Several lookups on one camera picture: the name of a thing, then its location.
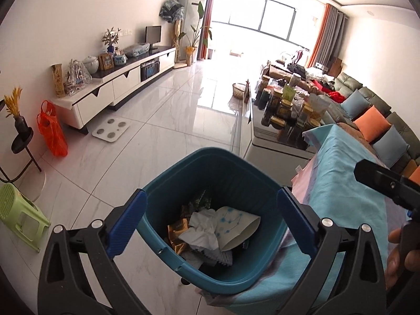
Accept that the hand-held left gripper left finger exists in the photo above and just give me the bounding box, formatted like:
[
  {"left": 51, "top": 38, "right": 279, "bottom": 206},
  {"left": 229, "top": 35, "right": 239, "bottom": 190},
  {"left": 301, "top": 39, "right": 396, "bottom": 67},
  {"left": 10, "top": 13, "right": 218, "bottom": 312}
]
[{"left": 37, "top": 188, "right": 151, "bottom": 315}]

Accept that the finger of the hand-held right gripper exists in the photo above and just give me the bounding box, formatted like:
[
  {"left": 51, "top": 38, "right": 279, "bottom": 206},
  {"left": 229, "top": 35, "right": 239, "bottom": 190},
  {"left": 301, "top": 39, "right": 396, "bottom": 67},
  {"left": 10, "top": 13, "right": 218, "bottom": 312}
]
[{"left": 354, "top": 159, "right": 420, "bottom": 211}]

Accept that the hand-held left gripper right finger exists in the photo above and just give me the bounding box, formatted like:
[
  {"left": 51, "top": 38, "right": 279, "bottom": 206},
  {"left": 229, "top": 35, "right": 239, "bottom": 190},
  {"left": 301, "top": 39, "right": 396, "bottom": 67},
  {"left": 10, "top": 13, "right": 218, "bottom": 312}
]
[{"left": 276, "top": 187, "right": 387, "bottom": 315}]

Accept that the gold snack wrapper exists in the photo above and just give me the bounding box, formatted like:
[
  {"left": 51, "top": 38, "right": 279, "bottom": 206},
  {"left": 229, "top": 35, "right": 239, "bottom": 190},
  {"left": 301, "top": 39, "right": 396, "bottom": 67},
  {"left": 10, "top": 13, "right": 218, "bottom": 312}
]
[{"left": 167, "top": 218, "right": 192, "bottom": 257}]

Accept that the white paper cup blue print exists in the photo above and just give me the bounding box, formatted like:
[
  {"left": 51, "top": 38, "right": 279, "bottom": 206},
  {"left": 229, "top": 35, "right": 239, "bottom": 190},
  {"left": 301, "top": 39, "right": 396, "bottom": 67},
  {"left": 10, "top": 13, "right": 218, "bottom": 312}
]
[{"left": 215, "top": 206, "right": 262, "bottom": 251}]

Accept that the green clear plastic wrapper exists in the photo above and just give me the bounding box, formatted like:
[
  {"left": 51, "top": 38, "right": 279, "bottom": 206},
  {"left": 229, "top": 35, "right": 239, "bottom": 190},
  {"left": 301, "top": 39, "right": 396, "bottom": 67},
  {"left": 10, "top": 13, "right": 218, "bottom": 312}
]
[{"left": 188, "top": 190, "right": 212, "bottom": 213}]

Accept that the white tissue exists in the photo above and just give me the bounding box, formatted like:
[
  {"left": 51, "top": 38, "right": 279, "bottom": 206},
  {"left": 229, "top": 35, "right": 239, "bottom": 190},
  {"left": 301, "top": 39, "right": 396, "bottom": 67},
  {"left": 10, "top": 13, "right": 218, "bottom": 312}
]
[{"left": 179, "top": 211, "right": 221, "bottom": 252}]

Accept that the white foam fruit net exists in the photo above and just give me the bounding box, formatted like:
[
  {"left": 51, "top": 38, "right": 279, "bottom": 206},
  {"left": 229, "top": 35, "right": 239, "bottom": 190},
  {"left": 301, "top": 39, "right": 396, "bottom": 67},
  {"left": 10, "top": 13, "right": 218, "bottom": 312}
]
[{"left": 199, "top": 249, "right": 234, "bottom": 267}]

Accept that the teal plastic waste bin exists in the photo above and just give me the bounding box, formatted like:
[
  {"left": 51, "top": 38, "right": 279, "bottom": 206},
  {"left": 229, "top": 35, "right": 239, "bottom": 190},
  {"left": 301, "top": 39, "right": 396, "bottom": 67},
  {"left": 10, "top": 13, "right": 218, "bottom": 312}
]
[{"left": 137, "top": 148, "right": 293, "bottom": 295}]

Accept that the person's right hand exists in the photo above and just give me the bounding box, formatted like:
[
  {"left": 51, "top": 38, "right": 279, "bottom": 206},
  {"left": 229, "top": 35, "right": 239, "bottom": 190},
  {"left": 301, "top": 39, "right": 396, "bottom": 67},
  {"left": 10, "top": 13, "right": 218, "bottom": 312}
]
[{"left": 385, "top": 228, "right": 418, "bottom": 290}]

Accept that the orange cushion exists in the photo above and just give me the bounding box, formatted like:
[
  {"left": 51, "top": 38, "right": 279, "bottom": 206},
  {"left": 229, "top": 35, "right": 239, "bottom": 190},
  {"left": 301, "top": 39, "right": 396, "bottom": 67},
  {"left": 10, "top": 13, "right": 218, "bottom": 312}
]
[
  {"left": 354, "top": 106, "right": 392, "bottom": 144},
  {"left": 402, "top": 162, "right": 420, "bottom": 180}
]

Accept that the blue grey cushion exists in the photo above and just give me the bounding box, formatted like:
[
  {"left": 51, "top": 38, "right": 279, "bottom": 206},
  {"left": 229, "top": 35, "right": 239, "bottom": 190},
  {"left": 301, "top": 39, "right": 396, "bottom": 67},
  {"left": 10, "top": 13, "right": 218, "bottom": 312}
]
[
  {"left": 372, "top": 125, "right": 411, "bottom": 169},
  {"left": 340, "top": 88, "right": 370, "bottom": 120}
]

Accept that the blue grey printed tablecloth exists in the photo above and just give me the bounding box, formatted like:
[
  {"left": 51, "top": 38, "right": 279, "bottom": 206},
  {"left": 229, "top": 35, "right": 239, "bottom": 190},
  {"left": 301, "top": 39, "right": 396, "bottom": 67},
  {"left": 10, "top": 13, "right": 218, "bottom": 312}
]
[{"left": 193, "top": 123, "right": 408, "bottom": 315}]

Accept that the brown sofa seat pad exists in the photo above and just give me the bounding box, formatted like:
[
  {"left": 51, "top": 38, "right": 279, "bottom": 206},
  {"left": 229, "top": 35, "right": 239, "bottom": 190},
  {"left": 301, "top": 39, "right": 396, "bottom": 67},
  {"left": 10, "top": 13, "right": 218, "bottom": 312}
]
[{"left": 335, "top": 122, "right": 379, "bottom": 152}]

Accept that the green leather sofa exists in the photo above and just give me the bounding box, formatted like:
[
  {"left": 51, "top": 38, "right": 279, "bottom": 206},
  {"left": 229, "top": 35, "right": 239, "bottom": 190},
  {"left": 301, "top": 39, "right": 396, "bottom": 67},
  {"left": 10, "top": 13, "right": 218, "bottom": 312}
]
[{"left": 262, "top": 61, "right": 420, "bottom": 184}]

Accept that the white glass coffee table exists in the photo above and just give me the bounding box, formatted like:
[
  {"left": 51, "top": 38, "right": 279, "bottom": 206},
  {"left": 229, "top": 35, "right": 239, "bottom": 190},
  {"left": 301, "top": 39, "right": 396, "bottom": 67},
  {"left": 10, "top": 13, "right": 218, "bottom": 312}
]
[{"left": 235, "top": 82, "right": 316, "bottom": 162}]

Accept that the white bathroom scale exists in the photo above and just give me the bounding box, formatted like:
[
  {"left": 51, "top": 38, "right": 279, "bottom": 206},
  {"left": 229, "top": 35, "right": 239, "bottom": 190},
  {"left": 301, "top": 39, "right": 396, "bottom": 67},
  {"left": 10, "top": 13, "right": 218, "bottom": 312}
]
[{"left": 92, "top": 118, "right": 132, "bottom": 144}]

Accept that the brown paper bag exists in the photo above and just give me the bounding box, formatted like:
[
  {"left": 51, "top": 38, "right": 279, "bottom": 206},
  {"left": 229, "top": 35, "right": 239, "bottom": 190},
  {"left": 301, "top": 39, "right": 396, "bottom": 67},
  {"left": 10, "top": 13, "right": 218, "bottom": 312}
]
[{"left": 308, "top": 93, "right": 330, "bottom": 119}]

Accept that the red cloth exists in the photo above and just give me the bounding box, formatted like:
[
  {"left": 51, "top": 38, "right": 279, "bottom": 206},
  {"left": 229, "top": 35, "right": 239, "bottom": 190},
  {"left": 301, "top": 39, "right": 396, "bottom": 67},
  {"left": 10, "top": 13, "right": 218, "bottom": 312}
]
[{"left": 322, "top": 83, "right": 347, "bottom": 103}]

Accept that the green plastic stool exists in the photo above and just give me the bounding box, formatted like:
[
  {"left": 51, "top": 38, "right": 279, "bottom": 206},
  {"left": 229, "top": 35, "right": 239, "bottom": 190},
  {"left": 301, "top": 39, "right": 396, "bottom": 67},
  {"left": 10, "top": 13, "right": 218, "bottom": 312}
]
[{"left": 0, "top": 184, "right": 52, "bottom": 253}]

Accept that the cluster of glass jars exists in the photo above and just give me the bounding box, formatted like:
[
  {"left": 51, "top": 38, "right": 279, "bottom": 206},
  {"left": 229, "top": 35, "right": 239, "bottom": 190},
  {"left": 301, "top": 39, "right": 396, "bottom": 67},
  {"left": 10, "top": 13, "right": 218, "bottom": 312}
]
[{"left": 254, "top": 72, "right": 323, "bottom": 139}]

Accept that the orange plastic bag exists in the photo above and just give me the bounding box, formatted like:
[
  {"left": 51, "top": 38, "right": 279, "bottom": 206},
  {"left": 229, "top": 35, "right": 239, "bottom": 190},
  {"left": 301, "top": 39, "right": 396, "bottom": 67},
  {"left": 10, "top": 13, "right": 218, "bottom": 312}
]
[{"left": 37, "top": 101, "right": 69, "bottom": 157}]

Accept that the brown wooden box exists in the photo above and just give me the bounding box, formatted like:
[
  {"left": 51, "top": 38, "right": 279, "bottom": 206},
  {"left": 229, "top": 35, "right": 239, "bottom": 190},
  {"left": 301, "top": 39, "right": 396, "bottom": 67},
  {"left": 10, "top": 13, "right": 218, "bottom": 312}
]
[{"left": 328, "top": 57, "right": 344, "bottom": 78}]

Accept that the white black tv cabinet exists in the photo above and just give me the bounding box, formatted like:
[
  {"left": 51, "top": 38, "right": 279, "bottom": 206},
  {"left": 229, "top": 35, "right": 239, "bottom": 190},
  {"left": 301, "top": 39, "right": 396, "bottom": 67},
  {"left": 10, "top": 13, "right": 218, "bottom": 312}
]
[{"left": 51, "top": 46, "right": 177, "bottom": 136}]

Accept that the black round side table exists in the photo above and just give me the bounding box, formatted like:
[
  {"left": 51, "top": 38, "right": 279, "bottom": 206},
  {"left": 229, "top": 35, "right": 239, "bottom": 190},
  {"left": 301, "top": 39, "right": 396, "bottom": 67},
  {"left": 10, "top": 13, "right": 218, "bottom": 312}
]
[{"left": 0, "top": 126, "right": 43, "bottom": 184}]

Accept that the ship model clear wrap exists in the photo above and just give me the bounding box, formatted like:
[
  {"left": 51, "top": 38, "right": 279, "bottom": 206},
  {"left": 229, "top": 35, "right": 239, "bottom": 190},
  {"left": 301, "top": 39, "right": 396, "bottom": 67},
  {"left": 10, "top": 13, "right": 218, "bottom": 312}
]
[{"left": 64, "top": 60, "right": 93, "bottom": 96}]

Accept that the black cabinet appliance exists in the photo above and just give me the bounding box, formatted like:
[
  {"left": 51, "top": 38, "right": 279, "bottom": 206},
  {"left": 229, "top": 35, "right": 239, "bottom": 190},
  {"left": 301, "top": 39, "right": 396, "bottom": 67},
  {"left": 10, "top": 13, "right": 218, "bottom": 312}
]
[{"left": 140, "top": 58, "right": 161, "bottom": 81}]

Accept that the grey orange curtain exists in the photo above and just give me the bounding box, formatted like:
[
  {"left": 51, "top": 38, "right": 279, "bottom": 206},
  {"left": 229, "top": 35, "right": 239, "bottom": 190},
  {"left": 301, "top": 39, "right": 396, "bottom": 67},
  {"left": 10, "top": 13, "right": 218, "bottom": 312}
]
[
  {"left": 307, "top": 3, "right": 348, "bottom": 70},
  {"left": 197, "top": 0, "right": 219, "bottom": 62}
]

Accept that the yellow painted vase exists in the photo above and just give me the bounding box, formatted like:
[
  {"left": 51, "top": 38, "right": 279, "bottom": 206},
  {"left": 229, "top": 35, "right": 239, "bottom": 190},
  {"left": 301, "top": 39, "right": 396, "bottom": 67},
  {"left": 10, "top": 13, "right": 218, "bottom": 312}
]
[{"left": 51, "top": 64, "right": 66, "bottom": 98}]

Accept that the white lidded ceramic jar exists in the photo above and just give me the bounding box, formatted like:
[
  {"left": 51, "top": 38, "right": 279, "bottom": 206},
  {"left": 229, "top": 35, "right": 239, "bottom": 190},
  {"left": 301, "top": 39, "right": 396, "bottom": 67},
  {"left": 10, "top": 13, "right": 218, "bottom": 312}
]
[{"left": 82, "top": 56, "right": 99, "bottom": 75}]

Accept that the dark vase yellow wheat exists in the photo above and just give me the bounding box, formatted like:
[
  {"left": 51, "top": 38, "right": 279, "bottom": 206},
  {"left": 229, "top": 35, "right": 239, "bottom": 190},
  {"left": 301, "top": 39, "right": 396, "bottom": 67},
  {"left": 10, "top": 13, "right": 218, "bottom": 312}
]
[{"left": 4, "top": 87, "right": 30, "bottom": 135}]

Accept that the plastic wrapped tray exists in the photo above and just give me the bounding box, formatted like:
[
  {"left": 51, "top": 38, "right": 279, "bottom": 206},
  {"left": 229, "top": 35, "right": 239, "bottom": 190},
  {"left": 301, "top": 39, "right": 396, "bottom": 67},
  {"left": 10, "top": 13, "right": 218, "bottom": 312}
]
[{"left": 123, "top": 44, "right": 150, "bottom": 58}]

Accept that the decor tree blue vase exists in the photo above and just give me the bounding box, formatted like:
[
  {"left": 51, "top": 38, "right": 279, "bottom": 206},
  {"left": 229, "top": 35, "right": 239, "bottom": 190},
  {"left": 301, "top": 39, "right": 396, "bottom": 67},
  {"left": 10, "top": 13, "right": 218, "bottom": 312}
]
[{"left": 101, "top": 27, "right": 121, "bottom": 55}]

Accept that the black monitor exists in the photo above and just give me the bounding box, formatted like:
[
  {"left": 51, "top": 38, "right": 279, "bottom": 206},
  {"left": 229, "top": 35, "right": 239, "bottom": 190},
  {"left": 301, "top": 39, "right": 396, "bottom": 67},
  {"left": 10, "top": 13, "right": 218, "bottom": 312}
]
[{"left": 145, "top": 25, "right": 162, "bottom": 52}]

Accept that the tall plant yellow pot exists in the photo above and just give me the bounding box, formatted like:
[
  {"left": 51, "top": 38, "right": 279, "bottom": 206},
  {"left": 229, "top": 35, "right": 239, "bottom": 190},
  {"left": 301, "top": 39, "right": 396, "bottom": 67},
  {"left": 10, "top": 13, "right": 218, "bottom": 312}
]
[{"left": 178, "top": 2, "right": 212, "bottom": 67}]

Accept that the large black framed window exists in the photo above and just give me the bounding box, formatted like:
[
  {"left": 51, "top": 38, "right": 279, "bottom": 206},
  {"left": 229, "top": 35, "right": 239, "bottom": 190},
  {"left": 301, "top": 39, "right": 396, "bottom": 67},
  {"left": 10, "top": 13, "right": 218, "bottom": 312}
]
[{"left": 212, "top": 0, "right": 324, "bottom": 52}]

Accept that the floor fan patterned cover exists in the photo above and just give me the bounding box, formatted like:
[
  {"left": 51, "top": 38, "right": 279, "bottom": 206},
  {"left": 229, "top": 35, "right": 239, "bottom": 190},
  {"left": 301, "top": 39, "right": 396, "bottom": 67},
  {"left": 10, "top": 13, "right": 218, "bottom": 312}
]
[{"left": 159, "top": 0, "right": 185, "bottom": 67}]

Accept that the white standing air conditioner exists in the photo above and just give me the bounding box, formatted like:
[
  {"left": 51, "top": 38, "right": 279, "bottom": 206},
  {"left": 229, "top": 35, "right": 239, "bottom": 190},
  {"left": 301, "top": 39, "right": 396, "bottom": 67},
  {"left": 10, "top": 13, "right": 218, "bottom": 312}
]
[{"left": 179, "top": 0, "right": 209, "bottom": 64}]

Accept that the wire basket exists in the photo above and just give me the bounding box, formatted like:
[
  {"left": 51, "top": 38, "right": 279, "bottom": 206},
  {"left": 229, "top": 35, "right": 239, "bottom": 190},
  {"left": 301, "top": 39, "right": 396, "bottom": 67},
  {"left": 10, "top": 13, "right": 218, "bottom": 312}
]
[{"left": 232, "top": 83, "right": 249, "bottom": 100}]

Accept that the wooden picture frame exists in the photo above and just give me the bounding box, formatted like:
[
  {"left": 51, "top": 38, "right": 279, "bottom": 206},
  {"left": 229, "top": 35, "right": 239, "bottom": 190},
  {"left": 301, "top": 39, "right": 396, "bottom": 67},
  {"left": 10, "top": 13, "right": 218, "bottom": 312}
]
[{"left": 98, "top": 52, "right": 114, "bottom": 71}]

